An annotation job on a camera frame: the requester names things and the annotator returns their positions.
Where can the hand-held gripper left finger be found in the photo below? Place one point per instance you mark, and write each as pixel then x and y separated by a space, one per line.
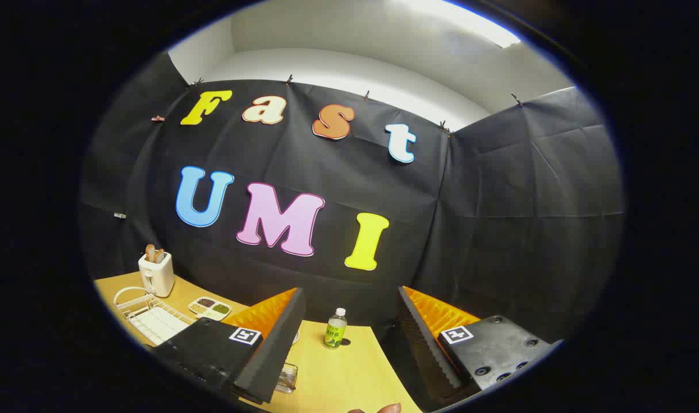
pixel 280 344

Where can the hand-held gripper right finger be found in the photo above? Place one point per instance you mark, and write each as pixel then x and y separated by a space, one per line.
pixel 427 344

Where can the green label drink bottle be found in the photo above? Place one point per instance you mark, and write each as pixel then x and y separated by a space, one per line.
pixel 335 331

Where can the white divided seed tray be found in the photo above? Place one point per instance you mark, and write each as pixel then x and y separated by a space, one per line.
pixel 210 308

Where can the white toaster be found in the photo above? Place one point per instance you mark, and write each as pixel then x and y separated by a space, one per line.
pixel 157 278

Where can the toasted bread slice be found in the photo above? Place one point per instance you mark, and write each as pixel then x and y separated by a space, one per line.
pixel 159 254
pixel 150 252

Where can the black backdrop cloth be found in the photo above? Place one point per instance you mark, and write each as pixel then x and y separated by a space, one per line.
pixel 498 201

